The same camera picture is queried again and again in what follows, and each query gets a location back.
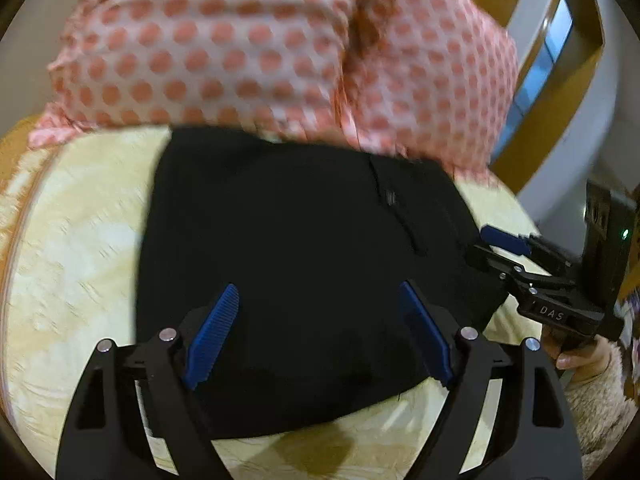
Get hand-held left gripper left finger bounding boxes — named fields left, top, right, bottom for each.
left=55, top=283, right=241, bottom=480

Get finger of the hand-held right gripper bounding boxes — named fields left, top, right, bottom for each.
left=479, top=225, right=576, bottom=276
left=464, top=244, right=576, bottom=307

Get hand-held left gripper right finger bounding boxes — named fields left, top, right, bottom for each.
left=399, top=280, right=585, bottom=480

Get black pants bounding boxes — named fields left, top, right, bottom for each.
left=131, top=125, right=511, bottom=441

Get person's right forearm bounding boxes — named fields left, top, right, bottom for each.
left=562, top=342, right=640, bottom=467

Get person's right hand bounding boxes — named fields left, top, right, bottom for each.
left=542, top=325, right=615, bottom=387

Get yellow patterned bedspread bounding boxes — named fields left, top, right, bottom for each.
left=0, top=115, right=566, bottom=480

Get pink polka dot pillow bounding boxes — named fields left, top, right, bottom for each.
left=340, top=0, right=521, bottom=182
left=27, top=0, right=372, bottom=151

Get glass window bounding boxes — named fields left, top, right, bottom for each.
left=514, top=0, right=574, bottom=111

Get wooden window frame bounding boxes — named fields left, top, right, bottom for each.
left=472, top=0, right=608, bottom=186

